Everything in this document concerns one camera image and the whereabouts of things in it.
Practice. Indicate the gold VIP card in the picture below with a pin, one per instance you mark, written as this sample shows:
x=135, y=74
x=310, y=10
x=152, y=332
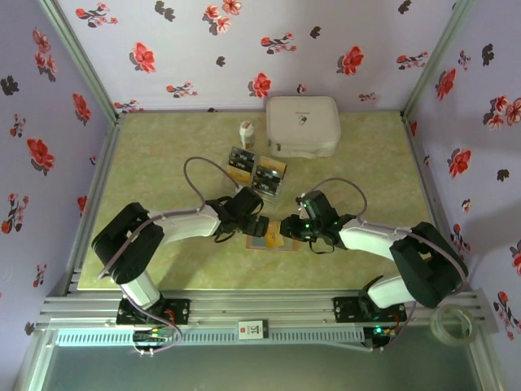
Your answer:
x=273, y=163
x=238, y=174
x=273, y=237

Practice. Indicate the black patterned card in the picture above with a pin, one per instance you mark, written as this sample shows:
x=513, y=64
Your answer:
x=268, y=174
x=264, y=186
x=241, y=163
x=243, y=153

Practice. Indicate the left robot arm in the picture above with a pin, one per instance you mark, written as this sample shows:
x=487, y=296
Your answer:
x=126, y=240

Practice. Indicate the white pill bottle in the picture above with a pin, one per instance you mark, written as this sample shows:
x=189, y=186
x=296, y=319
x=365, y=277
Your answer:
x=246, y=136

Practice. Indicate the white zip pouch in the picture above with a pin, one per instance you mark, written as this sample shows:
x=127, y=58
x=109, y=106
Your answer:
x=303, y=126

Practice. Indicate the red white label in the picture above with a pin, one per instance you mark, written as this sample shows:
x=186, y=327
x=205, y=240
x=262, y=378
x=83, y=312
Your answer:
x=254, y=330

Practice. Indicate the small controller board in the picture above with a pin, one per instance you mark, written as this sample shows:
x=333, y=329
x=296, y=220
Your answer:
x=152, y=336
x=384, y=332

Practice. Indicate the clear tape roll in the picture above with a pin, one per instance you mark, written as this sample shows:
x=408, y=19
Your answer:
x=434, y=326

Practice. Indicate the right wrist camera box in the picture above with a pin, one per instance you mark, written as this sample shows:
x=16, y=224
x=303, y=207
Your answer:
x=303, y=203

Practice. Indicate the aluminium mounting rail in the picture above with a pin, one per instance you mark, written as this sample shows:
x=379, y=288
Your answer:
x=260, y=307

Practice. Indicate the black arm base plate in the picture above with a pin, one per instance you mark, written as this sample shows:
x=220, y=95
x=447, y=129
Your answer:
x=183, y=309
x=342, y=311

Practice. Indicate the aluminium side rail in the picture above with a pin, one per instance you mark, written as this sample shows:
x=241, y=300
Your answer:
x=418, y=155
x=103, y=163

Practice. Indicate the aluminium corner post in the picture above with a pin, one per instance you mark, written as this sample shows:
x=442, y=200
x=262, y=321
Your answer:
x=82, y=57
x=438, y=57

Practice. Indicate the aluminium frame leg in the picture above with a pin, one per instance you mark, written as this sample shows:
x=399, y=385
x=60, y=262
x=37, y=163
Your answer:
x=486, y=366
x=38, y=362

